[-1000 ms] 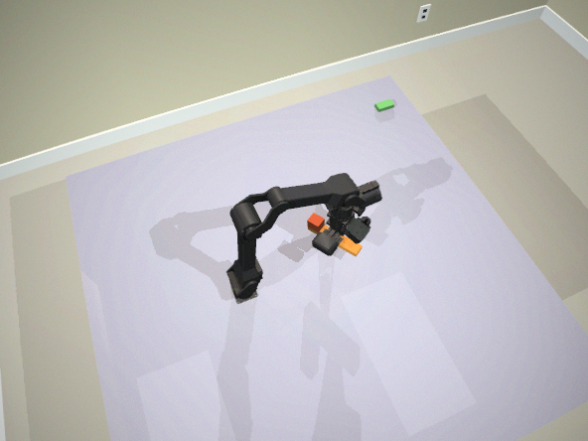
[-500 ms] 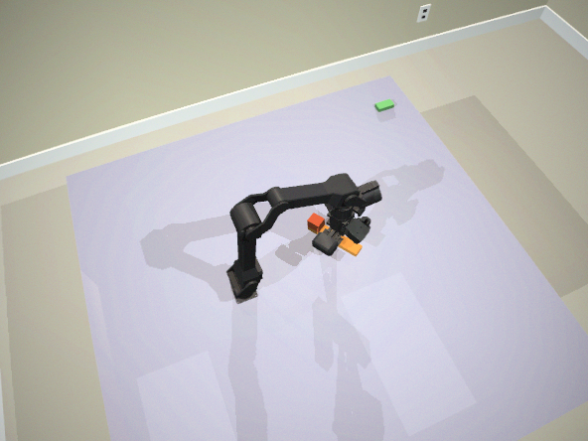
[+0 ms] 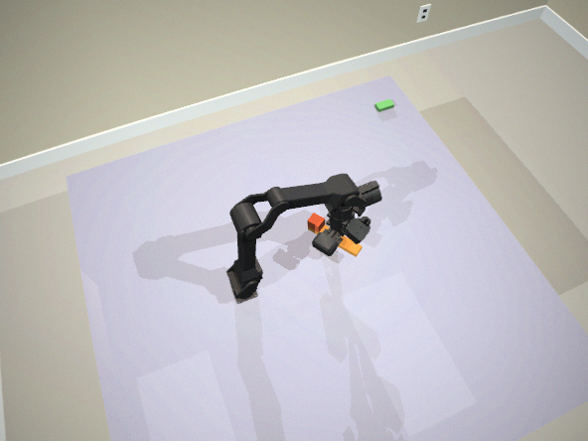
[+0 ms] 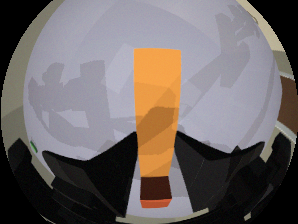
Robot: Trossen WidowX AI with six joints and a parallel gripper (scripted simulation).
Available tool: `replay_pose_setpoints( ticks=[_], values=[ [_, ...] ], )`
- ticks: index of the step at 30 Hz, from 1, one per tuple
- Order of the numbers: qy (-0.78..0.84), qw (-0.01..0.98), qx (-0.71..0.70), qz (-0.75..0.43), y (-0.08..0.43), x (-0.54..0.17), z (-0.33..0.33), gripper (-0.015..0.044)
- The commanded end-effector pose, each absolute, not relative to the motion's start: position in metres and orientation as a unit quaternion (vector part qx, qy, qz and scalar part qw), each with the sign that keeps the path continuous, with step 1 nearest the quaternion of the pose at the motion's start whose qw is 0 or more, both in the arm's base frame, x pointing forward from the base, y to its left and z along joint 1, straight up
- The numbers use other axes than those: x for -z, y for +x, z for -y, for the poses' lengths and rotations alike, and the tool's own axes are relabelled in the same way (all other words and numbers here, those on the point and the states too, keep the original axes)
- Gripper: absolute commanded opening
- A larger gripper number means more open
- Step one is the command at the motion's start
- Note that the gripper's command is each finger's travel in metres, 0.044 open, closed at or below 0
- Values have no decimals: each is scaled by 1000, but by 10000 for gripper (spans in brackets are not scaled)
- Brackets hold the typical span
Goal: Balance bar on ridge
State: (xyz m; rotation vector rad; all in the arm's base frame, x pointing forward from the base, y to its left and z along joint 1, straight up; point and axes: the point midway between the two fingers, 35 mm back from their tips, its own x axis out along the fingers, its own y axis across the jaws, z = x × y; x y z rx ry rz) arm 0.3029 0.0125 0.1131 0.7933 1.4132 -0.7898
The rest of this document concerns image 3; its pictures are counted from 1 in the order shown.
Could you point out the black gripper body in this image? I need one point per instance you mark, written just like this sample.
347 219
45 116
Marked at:
328 243

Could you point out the orange bar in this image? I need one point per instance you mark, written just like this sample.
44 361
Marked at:
317 224

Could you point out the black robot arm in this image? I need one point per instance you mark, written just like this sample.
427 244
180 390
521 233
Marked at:
339 194

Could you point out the small green block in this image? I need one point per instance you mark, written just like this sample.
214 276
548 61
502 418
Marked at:
384 105

